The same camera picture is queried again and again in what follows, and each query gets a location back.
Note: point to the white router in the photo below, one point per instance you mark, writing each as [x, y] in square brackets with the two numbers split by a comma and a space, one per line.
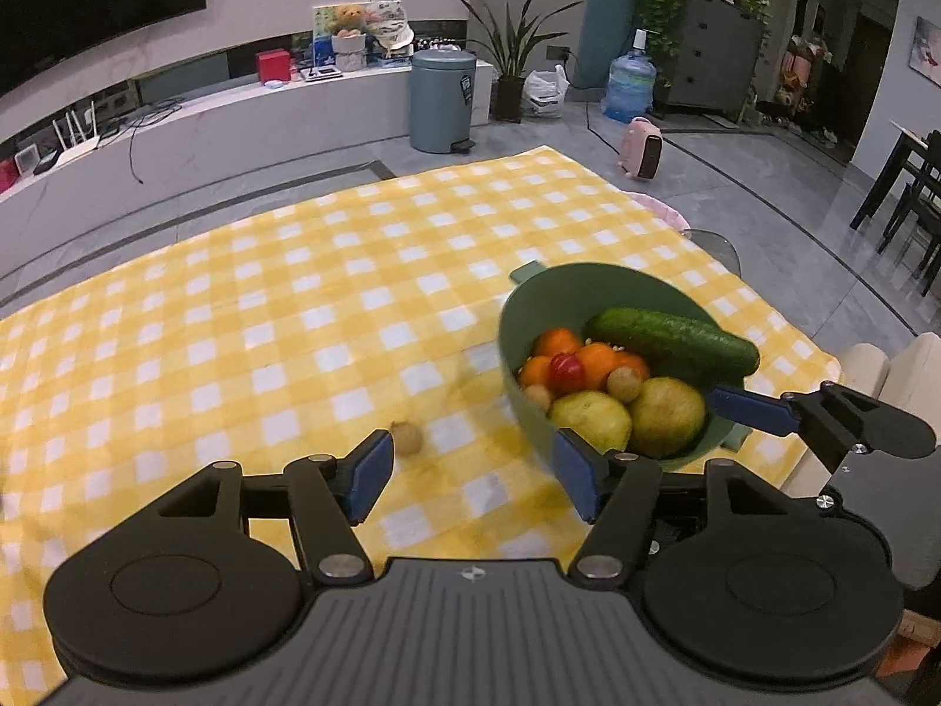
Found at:
[77, 140]

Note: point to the printed picture board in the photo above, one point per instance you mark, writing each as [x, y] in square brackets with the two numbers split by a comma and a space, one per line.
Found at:
[386, 26]

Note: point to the blue water bottle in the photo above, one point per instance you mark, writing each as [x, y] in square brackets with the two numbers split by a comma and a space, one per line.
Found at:
[630, 84]

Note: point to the red box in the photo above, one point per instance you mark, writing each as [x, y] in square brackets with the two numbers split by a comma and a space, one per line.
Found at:
[273, 66]

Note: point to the long-leaf potted plant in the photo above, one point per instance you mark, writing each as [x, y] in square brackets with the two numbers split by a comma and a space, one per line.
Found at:
[507, 59]

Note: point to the green colander bowl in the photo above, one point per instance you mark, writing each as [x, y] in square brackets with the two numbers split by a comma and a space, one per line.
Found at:
[559, 301]

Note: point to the small red fruit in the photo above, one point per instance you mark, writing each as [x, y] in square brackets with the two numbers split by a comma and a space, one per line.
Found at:
[566, 373]

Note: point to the white plastic bag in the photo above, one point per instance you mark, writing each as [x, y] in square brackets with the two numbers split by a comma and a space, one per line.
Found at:
[544, 92]

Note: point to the teddy bear plush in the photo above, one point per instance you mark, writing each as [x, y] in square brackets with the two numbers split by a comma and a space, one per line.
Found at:
[349, 33]

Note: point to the orange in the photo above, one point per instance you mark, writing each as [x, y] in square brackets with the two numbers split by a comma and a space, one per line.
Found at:
[556, 342]
[599, 360]
[535, 371]

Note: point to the white curved media counter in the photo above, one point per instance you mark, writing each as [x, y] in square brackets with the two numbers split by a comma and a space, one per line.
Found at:
[220, 125]

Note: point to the cluttered shelf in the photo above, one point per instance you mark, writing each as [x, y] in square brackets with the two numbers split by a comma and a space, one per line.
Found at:
[798, 81]

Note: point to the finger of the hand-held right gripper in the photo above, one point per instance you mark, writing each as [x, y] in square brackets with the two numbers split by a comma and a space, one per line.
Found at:
[750, 410]

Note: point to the beige wooden chair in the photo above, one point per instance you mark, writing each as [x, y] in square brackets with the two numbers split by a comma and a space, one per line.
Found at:
[908, 368]

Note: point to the pink cushion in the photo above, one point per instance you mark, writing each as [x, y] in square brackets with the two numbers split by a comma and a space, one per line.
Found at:
[661, 209]

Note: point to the green pear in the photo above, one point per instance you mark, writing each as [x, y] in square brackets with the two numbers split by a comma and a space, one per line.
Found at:
[665, 415]

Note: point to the black television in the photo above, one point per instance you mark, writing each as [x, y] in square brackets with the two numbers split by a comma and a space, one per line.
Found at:
[88, 0]

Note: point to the dark grey cabinet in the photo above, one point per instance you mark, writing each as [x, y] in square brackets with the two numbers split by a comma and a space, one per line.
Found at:
[717, 51]

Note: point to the grey-blue pedal trash bin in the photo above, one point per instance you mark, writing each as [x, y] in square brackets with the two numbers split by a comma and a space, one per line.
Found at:
[441, 103]

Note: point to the wall picture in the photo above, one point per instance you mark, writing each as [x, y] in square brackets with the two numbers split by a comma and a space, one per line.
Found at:
[928, 48]

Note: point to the small brown round fruit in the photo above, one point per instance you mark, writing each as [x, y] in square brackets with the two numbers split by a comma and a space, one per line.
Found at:
[537, 397]
[625, 385]
[406, 439]

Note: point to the green cucumber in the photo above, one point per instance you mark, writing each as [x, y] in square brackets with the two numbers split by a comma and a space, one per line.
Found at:
[673, 342]

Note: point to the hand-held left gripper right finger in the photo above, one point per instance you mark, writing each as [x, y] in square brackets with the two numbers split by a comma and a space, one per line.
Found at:
[577, 471]

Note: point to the pink space heater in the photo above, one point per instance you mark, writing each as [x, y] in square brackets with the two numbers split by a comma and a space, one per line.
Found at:
[642, 151]

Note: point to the yellow pear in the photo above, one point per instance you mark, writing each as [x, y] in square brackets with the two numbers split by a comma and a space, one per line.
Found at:
[592, 419]

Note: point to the black dining table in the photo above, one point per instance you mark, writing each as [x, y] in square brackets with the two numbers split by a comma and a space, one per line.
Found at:
[893, 162]

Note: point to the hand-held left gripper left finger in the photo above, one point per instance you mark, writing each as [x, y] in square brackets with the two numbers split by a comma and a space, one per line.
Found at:
[371, 474]

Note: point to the round glass table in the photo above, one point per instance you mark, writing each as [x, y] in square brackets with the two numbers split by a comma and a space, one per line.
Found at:
[717, 246]

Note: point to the yellow checked tablecloth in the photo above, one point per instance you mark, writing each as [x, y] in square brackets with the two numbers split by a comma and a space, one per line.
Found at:
[294, 309]

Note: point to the black dining chair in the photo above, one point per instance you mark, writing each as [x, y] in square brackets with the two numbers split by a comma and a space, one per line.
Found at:
[919, 213]

